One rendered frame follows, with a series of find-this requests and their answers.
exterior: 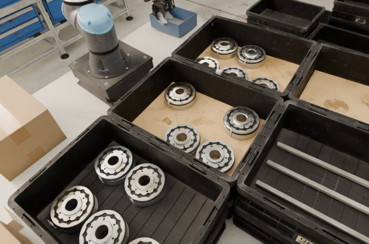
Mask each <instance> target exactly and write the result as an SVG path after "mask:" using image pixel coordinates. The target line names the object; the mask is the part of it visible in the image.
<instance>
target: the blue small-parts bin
mask: <svg viewBox="0 0 369 244"><path fill-rule="evenodd" d="M169 13H170V14H171V15H172V17H173V19H168V20H167V24H166V23H165V26H164V25H162V24H161V23H159V22H158V20H157V19H156V18H155V17H154V15H153V13H151V14H150V15H149V17H150V24H151V27H153V28H156V29H158V30H161V31H163V32H166V33H168V34H171V35H174V36H176V37H179V38H180V37H181V36H183V35H184V34H185V33H187V32H188V31H189V30H191V29H193V28H194V27H195V26H197V13H195V12H192V11H190V10H186V9H183V8H180V7H177V6H175V8H174V9H173V10H172V11H169Z"/></svg>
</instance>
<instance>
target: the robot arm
mask: <svg viewBox="0 0 369 244"><path fill-rule="evenodd" d="M149 1H151V0H144V2H149ZM172 1H173V3H174V0H152V12H153V15H154V17H155V18H156V19H157V20H158V22H159V23H161V24H162V25H164V26H165V23H166V24H167V20H168V19H173V17H172V15H171V14H170V13H169V11H172V10H173V9H174V8H175V4H173V5H172ZM61 9H62V12H63V15H64V17H65V19H66V20H67V22H68V23H69V24H71V25H72V26H73V27H74V28H75V29H76V30H77V31H78V32H79V33H80V34H81V35H82V36H83V37H84V38H85V41H86V43H87V47H88V49H89V52H90V61H89V63H90V67H91V70H92V71H93V72H94V73H96V74H98V75H111V74H115V73H118V72H119V71H121V70H122V69H123V68H124V67H125V66H126V65H127V62H128V60H127V55H126V53H125V52H124V51H123V49H122V48H121V46H120V45H119V42H118V37H117V34H116V30H115V26H114V20H113V17H112V15H111V12H110V10H109V9H108V8H107V7H106V6H104V5H102V4H97V3H96V1H95V0H63V3H62V6H61Z"/></svg>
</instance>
